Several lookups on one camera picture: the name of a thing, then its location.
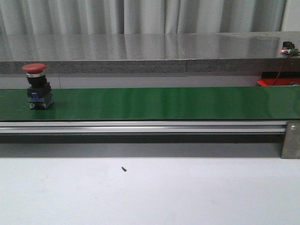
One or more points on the aluminium conveyor frame rail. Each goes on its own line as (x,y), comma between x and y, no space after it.
(105,127)

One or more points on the grey stone shelf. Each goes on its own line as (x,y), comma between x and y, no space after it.
(149,53)

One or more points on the grey pleated curtain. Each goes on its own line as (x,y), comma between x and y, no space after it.
(139,16)

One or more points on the red mushroom push button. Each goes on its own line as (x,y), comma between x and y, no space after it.
(39,93)

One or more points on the red plastic bin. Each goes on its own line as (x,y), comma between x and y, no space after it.
(285,78)

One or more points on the small green circuit board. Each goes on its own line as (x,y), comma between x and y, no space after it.
(289,48)

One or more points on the green conveyor belt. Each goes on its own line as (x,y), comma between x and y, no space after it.
(203,103)

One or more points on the metal conveyor support bracket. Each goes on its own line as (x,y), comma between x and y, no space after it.
(291,147)

